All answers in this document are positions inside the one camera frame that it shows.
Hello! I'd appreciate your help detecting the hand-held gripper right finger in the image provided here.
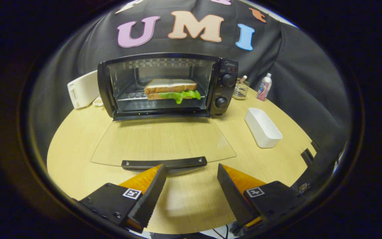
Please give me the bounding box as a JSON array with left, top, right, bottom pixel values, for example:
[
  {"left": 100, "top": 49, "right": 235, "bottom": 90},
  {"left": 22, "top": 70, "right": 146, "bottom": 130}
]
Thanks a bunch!
[{"left": 217, "top": 163, "right": 303, "bottom": 230}]

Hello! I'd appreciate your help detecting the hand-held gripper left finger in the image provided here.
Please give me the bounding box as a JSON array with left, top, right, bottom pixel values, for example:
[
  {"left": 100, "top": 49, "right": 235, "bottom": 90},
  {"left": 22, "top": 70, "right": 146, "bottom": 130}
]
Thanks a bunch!
[{"left": 78, "top": 164, "right": 167, "bottom": 233}]

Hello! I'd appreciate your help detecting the black toaster oven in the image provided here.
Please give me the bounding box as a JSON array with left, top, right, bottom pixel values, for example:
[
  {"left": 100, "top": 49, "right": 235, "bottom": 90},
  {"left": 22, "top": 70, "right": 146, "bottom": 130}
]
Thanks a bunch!
[{"left": 91, "top": 52, "right": 240, "bottom": 170}]

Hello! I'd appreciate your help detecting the toast and lettuce sandwich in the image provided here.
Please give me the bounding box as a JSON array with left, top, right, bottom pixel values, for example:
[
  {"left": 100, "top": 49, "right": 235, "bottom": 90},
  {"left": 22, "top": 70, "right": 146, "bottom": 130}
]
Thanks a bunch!
[{"left": 144, "top": 78, "right": 202, "bottom": 105}]

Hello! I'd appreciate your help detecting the white toaster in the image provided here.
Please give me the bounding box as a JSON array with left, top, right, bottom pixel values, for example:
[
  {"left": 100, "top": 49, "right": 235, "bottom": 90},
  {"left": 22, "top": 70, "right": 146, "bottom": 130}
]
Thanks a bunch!
[{"left": 67, "top": 70, "right": 102, "bottom": 110}]

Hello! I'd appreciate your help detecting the white rectangular tray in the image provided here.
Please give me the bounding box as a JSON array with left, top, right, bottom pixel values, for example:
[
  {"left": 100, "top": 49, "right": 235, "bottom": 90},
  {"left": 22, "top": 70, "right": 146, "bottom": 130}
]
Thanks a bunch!
[{"left": 244, "top": 107, "right": 283, "bottom": 149}]

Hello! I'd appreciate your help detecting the white bottle with red label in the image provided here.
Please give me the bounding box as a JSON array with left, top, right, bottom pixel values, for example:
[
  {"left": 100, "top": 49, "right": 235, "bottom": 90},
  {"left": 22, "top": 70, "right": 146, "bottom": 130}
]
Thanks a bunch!
[{"left": 256, "top": 73, "right": 273, "bottom": 102}]

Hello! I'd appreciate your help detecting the black backdrop cloth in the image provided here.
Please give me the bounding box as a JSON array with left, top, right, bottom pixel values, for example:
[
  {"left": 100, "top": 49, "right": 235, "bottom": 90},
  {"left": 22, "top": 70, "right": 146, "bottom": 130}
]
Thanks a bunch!
[{"left": 29, "top": 0, "right": 352, "bottom": 190}]

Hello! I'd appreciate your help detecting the wire mesh holder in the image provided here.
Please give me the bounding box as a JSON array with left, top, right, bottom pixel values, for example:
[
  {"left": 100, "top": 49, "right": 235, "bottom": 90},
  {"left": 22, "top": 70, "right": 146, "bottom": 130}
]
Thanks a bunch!
[{"left": 232, "top": 76, "right": 250, "bottom": 100}]

